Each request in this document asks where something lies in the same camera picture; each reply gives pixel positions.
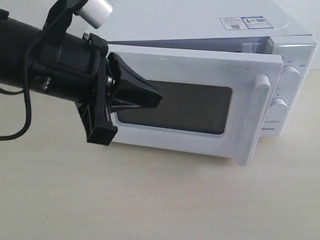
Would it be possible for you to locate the white control knob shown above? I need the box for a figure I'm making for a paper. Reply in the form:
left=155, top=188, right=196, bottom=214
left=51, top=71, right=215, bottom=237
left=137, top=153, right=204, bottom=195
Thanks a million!
left=268, top=98, right=288, bottom=120
left=279, top=65, right=301, bottom=89

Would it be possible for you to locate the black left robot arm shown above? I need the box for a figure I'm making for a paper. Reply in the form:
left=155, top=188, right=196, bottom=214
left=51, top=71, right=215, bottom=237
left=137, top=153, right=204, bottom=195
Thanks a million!
left=0, top=10, right=163, bottom=146

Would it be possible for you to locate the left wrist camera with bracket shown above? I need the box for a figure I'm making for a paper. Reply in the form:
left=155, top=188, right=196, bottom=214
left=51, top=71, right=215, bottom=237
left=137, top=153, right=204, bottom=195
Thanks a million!
left=41, top=0, right=113, bottom=47

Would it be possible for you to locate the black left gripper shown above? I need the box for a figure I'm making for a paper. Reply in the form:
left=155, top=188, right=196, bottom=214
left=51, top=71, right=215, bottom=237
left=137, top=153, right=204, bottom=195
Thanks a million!
left=32, top=33, right=163, bottom=146

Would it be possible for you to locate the upper white control knob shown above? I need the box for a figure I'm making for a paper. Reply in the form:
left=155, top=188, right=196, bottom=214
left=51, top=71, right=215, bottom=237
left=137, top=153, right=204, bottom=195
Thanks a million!
left=279, top=65, right=301, bottom=89

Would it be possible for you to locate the black left camera cable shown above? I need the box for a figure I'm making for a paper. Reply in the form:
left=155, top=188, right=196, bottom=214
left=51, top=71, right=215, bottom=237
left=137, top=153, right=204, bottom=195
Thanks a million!
left=0, top=37, right=46, bottom=142

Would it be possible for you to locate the white microwave door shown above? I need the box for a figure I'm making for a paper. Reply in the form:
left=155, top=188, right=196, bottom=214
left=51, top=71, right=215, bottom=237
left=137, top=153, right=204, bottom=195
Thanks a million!
left=110, top=44, right=283, bottom=166

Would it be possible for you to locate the lower white control knob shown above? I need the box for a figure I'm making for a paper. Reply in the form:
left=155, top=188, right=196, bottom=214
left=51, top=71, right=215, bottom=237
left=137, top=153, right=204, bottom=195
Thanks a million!
left=268, top=98, right=288, bottom=120

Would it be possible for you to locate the white microwave oven body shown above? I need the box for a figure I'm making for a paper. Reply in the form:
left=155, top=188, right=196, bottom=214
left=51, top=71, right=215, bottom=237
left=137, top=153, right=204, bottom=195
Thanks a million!
left=87, top=0, right=318, bottom=137

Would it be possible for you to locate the blue white warning sticker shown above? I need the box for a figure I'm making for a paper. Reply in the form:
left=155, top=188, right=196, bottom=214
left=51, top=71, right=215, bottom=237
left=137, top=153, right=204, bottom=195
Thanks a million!
left=219, top=16, right=273, bottom=31

